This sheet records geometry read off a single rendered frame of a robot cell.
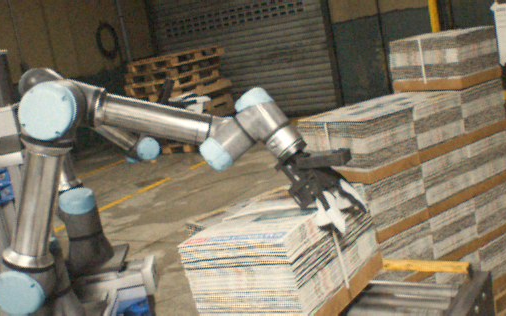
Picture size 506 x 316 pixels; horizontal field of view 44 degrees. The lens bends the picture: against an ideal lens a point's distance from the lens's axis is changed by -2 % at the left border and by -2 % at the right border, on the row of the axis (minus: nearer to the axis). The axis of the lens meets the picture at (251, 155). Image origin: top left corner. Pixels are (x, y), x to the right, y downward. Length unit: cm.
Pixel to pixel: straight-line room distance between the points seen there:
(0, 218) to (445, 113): 172
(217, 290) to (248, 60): 900
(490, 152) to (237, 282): 177
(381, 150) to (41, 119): 138
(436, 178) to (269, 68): 764
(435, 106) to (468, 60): 28
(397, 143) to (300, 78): 747
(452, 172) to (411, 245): 37
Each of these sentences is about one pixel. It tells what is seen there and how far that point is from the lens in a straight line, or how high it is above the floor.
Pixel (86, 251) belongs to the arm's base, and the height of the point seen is 87.
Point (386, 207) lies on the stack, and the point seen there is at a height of 72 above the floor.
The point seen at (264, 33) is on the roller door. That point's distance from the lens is 1012.
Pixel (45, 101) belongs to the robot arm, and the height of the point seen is 139.
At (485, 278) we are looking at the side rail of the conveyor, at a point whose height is 80.
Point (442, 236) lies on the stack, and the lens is 273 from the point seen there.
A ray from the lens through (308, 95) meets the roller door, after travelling 988.
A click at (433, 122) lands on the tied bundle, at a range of 263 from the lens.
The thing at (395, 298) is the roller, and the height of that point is 80.
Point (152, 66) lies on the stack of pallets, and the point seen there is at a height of 121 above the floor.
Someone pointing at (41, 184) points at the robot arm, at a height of 122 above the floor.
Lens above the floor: 146
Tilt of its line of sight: 11 degrees down
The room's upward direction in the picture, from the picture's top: 11 degrees counter-clockwise
